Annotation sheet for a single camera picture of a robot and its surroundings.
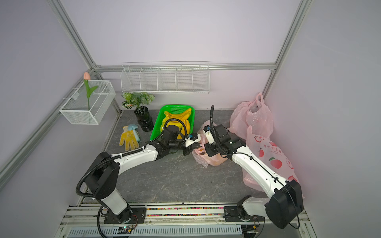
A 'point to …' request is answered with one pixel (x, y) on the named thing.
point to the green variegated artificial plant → (137, 99)
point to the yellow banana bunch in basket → (184, 116)
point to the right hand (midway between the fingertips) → (209, 145)
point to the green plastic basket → (173, 109)
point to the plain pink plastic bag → (254, 113)
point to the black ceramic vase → (145, 121)
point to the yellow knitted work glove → (128, 136)
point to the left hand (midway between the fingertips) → (201, 144)
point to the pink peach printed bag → (262, 147)
